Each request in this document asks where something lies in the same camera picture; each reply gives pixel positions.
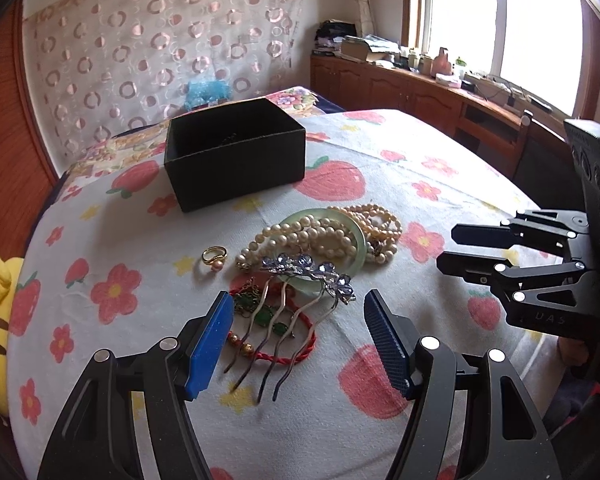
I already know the pink bottle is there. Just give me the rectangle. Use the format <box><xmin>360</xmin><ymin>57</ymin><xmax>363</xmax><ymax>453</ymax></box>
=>
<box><xmin>432</xmin><ymin>47</ymin><xmax>453</xmax><ymax>76</ymax></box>

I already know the beige window curtain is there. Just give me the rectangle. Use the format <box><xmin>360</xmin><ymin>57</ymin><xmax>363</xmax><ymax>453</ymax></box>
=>
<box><xmin>350</xmin><ymin>0</ymin><xmax>376</xmax><ymax>41</ymax></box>

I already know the wooden slatted wardrobe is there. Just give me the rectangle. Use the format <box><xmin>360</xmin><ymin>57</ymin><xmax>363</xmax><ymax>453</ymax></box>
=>
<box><xmin>0</xmin><ymin>0</ymin><xmax>61</xmax><ymax>271</ymax></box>

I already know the blue flower hair comb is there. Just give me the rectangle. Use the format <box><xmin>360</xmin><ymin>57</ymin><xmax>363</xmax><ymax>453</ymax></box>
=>
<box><xmin>223</xmin><ymin>254</ymin><xmax>356</xmax><ymax>404</ymax></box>

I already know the wooden window cabinet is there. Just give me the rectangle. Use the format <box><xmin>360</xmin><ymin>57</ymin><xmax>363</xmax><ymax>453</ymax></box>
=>
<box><xmin>310</xmin><ymin>55</ymin><xmax>571</xmax><ymax>181</ymax></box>

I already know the pale green jade bangle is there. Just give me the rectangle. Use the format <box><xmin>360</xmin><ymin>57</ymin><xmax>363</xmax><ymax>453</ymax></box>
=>
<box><xmin>280</xmin><ymin>207</ymin><xmax>368</xmax><ymax>297</ymax></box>

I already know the stack of books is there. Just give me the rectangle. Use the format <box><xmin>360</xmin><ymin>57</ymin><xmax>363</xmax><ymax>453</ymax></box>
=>
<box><xmin>340</xmin><ymin>35</ymin><xmax>401</xmax><ymax>66</ymax></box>

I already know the circle pattern sheer curtain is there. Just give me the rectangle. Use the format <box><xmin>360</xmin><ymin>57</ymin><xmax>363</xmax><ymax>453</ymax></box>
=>
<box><xmin>22</xmin><ymin>0</ymin><xmax>306</xmax><ymax>171</ymax></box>

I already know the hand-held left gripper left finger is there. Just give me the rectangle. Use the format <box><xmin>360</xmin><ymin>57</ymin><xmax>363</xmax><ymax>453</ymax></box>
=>
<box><xmin>36</xmin><ymin>290</ymin><xmax>236</xmax><ymax>480</ymax></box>

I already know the gold ring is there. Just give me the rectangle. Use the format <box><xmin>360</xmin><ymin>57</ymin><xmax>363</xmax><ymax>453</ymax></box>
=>
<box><xmin>201</xmin><ymin>246</ymin><xmax>229</xmax><ymax>272</ymax></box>

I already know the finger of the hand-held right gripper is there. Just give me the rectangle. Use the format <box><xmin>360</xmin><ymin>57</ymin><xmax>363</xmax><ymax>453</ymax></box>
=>
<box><xmin>451</xmin><ymin>208</ymin><xmax>592</xmax><ymax>257</ymax></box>
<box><xmin>436</xmin><ymin>251</ymin><xmax>589</xmax><ymax>302</ymax></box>

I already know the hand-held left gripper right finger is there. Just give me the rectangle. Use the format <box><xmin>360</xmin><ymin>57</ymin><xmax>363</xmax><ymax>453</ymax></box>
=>
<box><xmin>363</xmin><ymin>289</ymin><xmax>566</xmax><ymax>480</ymax></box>

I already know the green stone pendant necklace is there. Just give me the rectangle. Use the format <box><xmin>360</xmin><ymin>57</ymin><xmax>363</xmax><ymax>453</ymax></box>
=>
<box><xmin>231</xmin><ymin>280</ymin><xmax>292</xmax><ymax>343</ymax></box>

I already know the dark clothing pile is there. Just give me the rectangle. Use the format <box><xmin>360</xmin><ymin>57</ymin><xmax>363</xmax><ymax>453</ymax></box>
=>
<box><xmin>315</xmin><ymin>20</ymin><xmax>361</xmax><ymax>56</ymax></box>

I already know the strawberry print blanket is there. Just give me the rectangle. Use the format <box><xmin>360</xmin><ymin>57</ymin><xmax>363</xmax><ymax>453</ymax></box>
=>
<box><xmin>7</xmin><ymin>109</ymin><xmax>566</xmax><ymax>480</ymax></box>

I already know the black cardboard box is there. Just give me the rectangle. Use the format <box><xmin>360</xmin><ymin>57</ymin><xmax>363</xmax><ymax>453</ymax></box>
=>
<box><xmin>163</xmin><ymin>98</ymin><xmax>307</xmax><ymax>213</ymax></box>

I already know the dark chair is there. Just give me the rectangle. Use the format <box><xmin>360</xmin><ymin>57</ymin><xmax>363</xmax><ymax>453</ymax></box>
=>
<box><xmin>510</xmin><ymin>110</ymin><xmax>583</xmax><ymax>211</ymax></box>

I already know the pearl bead necklace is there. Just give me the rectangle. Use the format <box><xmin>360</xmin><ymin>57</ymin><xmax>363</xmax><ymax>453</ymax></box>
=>
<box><xmin>235</xmin><ymin>203</ymin><xmax>403</xmax><ymax>272</ymax></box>

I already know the red cord bracelet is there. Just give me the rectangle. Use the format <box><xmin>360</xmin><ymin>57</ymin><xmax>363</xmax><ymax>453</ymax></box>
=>
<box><xmin>228</xmin><ymin>280</ymin><xmax>317</xmax><ymax>363</ymax></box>

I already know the wooden frame window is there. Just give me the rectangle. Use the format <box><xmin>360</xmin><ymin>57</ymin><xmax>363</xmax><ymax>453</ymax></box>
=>
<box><xmin>402</xmin><ymin>0</ymin><xmax>600</xmax><ymax>121</ymax></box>

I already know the blue plastic bag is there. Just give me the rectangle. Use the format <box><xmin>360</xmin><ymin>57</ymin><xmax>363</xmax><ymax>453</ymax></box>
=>
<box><xmin>182</xmin><ymin>79</ymin><xmax>232</xmax><ymax>111</ymax></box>

